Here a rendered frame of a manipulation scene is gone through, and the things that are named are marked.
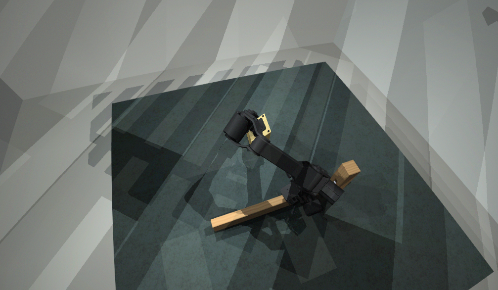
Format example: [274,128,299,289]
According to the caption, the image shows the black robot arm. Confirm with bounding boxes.
[223,109,344,206]

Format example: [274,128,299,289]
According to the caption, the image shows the wooden post with slot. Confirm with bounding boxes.
[330,160,361,189]

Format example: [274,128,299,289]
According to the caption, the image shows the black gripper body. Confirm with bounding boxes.
[302,191,323,217]

